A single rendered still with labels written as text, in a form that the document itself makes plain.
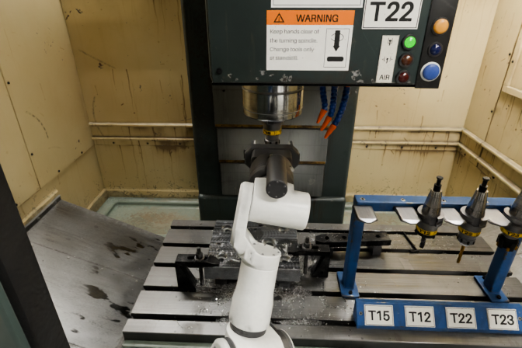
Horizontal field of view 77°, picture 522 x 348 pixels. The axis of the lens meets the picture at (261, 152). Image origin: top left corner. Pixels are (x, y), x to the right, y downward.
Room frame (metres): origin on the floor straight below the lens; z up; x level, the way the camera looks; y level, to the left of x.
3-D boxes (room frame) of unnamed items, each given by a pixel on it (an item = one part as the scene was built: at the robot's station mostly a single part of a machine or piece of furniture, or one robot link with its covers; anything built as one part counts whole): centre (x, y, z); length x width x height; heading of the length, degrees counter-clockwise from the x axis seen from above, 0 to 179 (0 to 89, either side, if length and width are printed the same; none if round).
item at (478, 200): (0.70, -0.55, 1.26); 0.04 x 0.04 x 0.07
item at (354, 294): (0.76, -0.27, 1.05); 0.10 x 0.05 x 0.30; 178
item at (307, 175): (1.29, -0.05, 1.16); 0.48 x 0.05 x 0.51; 88
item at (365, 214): (0.71, -0.27, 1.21); 0.07 x 0.05 x 0.01; 178
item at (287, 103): (0.84, -0.03, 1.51); 0.16 x 0.16 x 0.12
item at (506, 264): (0.74, -0.71, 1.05); 0.10 x 0.05 x 0.30; 178
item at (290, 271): (0.86, 0.02, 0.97); 0.29 x 0.23 x 0.05; 88
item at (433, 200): (0.70, -0.44, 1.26); 0.04 x 0.04 x 0.07
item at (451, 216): (0.70, -0.49, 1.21); 0.07 x 0.05 x 0.01; 178
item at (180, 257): (0.76, 0.19, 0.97); 0.13 x 0.03 x 0.15; 88
